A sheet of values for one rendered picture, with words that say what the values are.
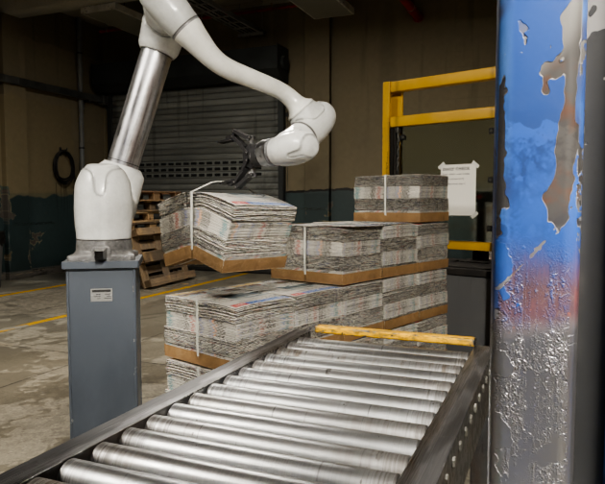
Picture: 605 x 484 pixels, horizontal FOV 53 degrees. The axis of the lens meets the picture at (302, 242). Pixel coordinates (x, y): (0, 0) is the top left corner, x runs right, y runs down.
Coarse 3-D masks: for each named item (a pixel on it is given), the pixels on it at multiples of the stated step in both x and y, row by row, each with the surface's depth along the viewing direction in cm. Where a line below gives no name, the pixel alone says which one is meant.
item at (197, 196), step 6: (186, 192) 205; (198, 192) 201; (186, 198) 206; (198, 198) 202; (186, 204) 206; (198, 204) 202; (186, 210) 206; (198, 210) 201; (198, 216) 201; (198, 222) 201
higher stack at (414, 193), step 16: (368, 176) 300; (384, 176) 293; (400, 176) 288; (416, 176) 283; (432, 176) 290; (368, 192) 300; (384, 192) 293; (400, 192) 288; (416, 192) 283; (432, 192) 291; (368, 208) 301; (384, 208) 294; (400, 208) 289; (416, 208) 284; (432, 208) 292; (416, 224) 285; (432, 224) 292; (432, 240) 293; (416, 256) 285; (432, 256) 294; (432, 272) 294; (432, 288) 295; (432, 304) 294; (432, 320) 297
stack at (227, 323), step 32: (224, 288) 235; (256, 288) 236; (288, 288) 236; (320, 288) 235; (352, 288) 245; (384, 288) 263; (416, 288) 283; (192, 320) 211; (224, 320) 199; (256, 320) 204; (288, 320) 215; (320, 320) 230; (352, 320) 246; (384, 320) 263; (224, 352) 200
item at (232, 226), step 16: (208, 208) 198; (224, 208) 193; (240, 208) 191; (256, 208) 196; (272, 208) 201; (288, 208) 206; (208, 224) 198; (224, 224) 192; (240, 224) 194; (256, 224) 198; (272, 224) 204; (288, 224) 209; (208, 240) 197; (224, 240) 192; (240, 240) 196; (256, 240) 201; (272, 240) 207; (224, 256) 193; (240, 256) 198; (256, 256) 203; (272, 256) 209
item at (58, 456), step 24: (288, 336) 165; (240, 360) 141; (192, 384) 122; (144, 408) 108; (168, 408) 110; (96, 432) 97; (120, 432) 98; (48, 456) 88; (72, 456) 88; (0, 480) 80; (24, 480) 80
